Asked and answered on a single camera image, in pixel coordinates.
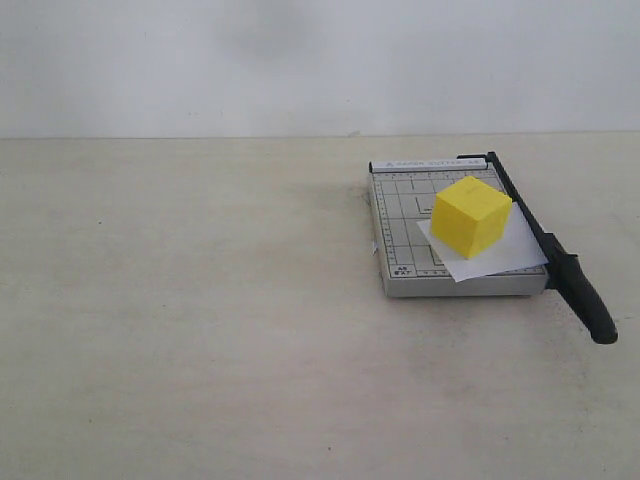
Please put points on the grey paper cutter base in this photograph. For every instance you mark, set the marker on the grey paper cutter base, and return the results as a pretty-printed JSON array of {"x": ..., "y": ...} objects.
[{"x": 402, "y": 195}]

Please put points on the black cutter blade arm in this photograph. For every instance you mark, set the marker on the black cutter blade arm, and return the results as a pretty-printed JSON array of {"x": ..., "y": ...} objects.
[{"x": 565, "y": 274}]

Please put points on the white paper sheet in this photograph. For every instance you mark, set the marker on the white paper sheet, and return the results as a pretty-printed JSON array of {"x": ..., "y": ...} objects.
[{"x": 516, "y": 250}]

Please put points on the yellow cube block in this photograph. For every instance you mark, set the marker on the yellow cube block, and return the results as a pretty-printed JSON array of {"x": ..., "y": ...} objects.
[{"x": 470, "y": 216}]

